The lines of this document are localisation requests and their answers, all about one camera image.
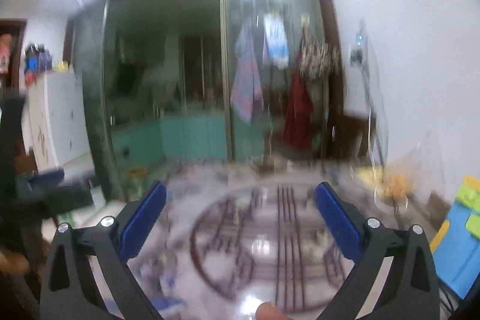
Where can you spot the blue white hanging bag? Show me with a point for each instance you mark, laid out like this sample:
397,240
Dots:
275,42

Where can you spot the white refrigerator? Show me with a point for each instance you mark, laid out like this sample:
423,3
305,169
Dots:
60,117

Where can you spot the dark range hood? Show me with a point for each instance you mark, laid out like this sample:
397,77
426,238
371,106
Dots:
125,76

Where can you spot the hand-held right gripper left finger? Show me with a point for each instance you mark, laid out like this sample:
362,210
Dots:
144,218

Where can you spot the person's left forearm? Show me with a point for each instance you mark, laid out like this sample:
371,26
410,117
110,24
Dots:
13,263

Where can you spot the red garment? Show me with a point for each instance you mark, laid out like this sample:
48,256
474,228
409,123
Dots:
298,117

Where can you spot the brown wooden chair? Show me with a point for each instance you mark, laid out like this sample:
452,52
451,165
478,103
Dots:
352,136

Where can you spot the small yellow container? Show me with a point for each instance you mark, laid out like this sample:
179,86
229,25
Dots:
60,66

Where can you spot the pile of small colourful items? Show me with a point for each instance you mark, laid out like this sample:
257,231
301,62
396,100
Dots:
37,61

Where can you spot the yellow paper sheet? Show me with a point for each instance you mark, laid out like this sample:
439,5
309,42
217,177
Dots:
367,175

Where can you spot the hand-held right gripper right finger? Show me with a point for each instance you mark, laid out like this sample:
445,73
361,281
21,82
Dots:
337,222

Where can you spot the plaid towel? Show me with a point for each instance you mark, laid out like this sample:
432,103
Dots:
245,87

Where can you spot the letter print bag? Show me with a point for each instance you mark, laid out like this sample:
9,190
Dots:
318,57

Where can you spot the dark wooden cabinet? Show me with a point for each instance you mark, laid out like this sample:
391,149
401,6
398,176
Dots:
17,54

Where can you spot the glass sliding door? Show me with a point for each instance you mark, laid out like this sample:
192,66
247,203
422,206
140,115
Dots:
90,80

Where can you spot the green kitchen cabinets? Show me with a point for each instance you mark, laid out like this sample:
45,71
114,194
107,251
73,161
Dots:
180,136

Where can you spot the green bin yellow rim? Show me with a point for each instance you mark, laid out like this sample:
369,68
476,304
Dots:
135,185

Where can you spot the white wall socket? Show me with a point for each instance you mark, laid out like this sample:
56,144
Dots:
362,39

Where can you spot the person's right hand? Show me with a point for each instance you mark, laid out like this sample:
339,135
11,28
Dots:
267,311

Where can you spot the blue yellow folding stool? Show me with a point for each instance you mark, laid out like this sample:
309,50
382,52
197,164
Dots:
461,248

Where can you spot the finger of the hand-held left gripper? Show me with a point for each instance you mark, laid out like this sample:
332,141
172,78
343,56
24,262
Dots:
45,178
67,200

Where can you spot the white phone charger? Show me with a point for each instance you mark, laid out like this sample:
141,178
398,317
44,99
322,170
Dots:
357,57

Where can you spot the clear bag of orange snacks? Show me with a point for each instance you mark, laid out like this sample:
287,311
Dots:
395,185

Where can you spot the small wooden block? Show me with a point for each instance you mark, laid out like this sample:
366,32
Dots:
438,209

